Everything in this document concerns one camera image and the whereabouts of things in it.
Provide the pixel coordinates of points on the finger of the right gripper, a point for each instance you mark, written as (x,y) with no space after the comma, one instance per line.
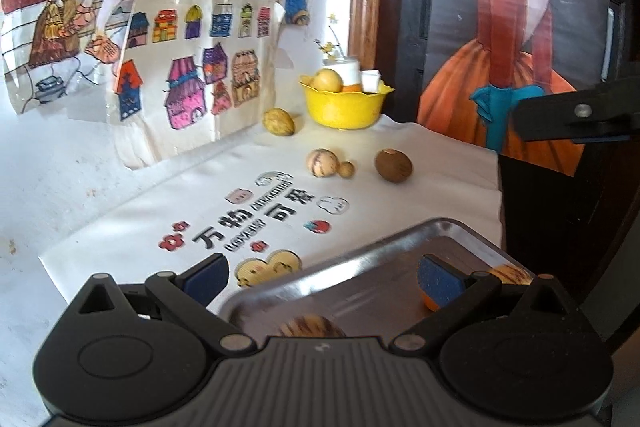
(608,112)

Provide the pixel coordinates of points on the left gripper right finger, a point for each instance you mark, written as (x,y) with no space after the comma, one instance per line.
(462,298)

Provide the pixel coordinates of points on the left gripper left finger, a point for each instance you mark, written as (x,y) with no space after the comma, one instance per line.
(183,299)

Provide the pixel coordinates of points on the small orange fruit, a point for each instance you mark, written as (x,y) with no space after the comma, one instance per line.
(430,302)

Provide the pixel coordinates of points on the striped pepino melon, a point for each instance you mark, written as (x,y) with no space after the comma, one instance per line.
(511,274)

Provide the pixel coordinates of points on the small striped brown fruit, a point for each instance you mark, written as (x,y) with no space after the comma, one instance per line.
(310,325)

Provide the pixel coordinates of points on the metal tray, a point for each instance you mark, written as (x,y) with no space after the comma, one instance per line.
(372,290)

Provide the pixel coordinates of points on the brown kiwi with sticker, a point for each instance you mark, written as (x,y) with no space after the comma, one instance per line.
(393,165)

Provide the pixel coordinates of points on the orange dress woman poster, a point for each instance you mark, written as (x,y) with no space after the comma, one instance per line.
(484,57)

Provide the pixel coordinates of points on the small olive round fruit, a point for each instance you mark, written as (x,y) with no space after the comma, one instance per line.
(346,170)

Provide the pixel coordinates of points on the white printed cloth mat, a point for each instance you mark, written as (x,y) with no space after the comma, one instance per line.
(259,206)

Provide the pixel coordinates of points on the pale striped round fruit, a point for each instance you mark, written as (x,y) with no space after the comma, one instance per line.
(322,163)

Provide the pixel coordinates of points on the yellow fruit near bowl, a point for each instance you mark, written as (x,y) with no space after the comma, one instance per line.
(278,122)

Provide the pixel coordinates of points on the yellow plastic bowl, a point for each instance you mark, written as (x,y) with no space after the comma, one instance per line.
(344,110)

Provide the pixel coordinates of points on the orange fruit in bowl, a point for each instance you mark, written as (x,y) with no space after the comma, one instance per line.
(352,88)

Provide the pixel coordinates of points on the white folded paper in bowl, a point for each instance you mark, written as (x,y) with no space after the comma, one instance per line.
(370,81)

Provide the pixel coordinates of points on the houses drawing paper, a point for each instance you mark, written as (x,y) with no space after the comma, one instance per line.
(205,71)

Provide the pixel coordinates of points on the yellow fruit in bowl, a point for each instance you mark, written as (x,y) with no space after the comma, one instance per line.
(327,80)

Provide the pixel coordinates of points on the white jar with flowers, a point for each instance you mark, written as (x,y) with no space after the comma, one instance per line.
(335,57)

